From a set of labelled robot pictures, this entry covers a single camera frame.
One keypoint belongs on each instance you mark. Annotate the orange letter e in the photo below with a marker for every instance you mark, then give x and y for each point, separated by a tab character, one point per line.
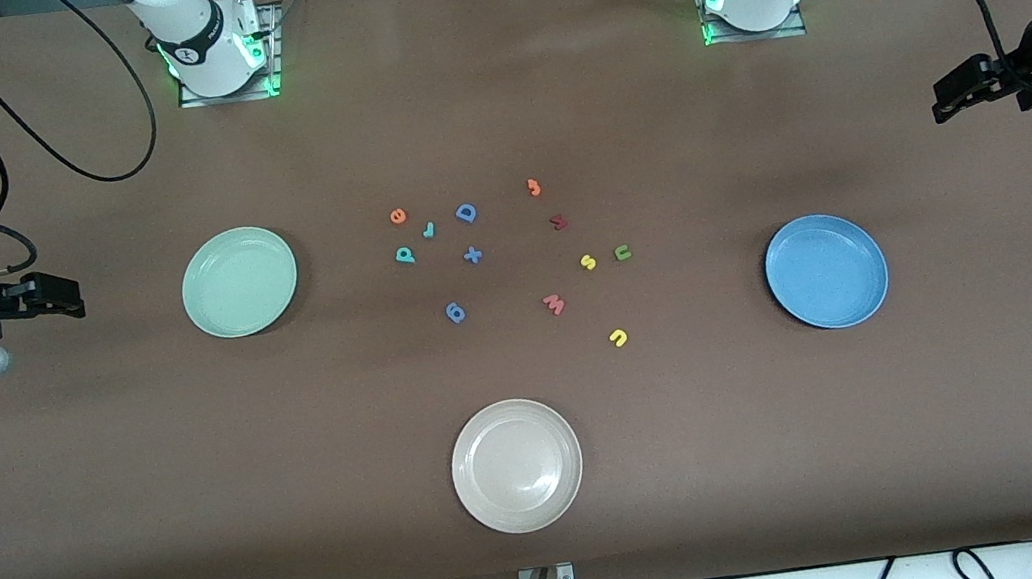
398	216

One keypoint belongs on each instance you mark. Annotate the teal letter p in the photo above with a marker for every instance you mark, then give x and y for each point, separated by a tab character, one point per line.
404	256

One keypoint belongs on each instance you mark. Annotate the green letter u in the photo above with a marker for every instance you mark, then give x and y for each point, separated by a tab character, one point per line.
623	255

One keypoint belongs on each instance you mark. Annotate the small teal letter r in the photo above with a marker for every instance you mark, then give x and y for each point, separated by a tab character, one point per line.
429	232

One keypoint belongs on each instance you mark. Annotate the yellow letter s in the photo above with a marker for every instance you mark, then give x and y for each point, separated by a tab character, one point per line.
588	262

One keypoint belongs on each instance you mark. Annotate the yellow letter u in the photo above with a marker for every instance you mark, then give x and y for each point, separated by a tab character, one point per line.
619	340

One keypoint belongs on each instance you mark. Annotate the light green plate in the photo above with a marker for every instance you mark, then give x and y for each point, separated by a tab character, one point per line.
238	283

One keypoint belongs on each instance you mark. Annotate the blue plate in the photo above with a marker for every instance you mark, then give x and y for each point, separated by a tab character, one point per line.
827	271

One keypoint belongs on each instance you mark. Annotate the blue digit six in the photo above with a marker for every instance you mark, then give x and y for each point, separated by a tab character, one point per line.
456	314

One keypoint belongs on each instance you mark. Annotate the blue letter D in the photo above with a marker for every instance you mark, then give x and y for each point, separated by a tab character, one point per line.
463	213

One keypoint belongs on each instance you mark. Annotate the blue plus sign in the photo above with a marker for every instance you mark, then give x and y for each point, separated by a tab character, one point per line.
472	255

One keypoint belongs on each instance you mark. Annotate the dark red letter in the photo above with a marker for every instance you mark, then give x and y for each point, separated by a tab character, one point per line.
558	222

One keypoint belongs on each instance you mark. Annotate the orange digit three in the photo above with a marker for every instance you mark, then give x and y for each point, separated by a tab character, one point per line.
535	189

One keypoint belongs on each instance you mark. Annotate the pink letter w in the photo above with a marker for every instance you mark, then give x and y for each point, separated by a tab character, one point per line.
554	304

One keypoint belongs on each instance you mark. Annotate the beige plate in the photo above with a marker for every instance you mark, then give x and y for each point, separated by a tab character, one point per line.
517	466

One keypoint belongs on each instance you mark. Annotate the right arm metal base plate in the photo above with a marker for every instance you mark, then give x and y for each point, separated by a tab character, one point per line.
273	51

